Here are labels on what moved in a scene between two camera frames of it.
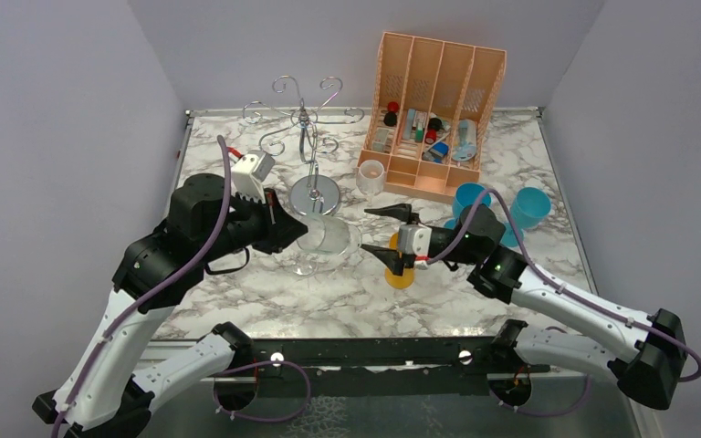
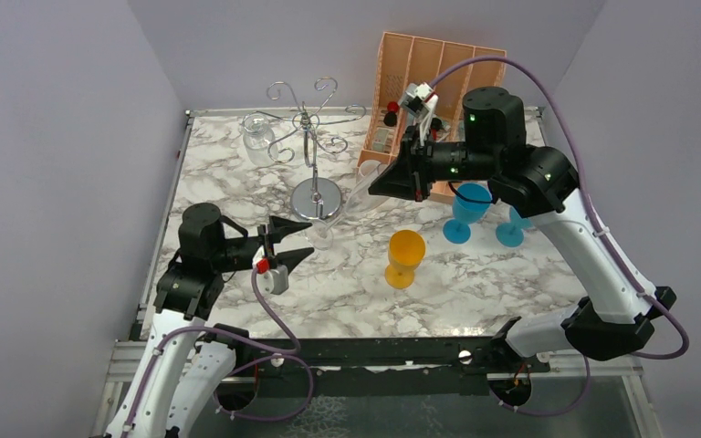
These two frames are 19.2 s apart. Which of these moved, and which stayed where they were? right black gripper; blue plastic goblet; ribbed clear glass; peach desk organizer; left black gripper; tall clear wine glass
Moved: ribbed clear glass; left black gripper; right black gripper; tall clear wine glass
Stayed: blue plastic goblet; peach desk organizer
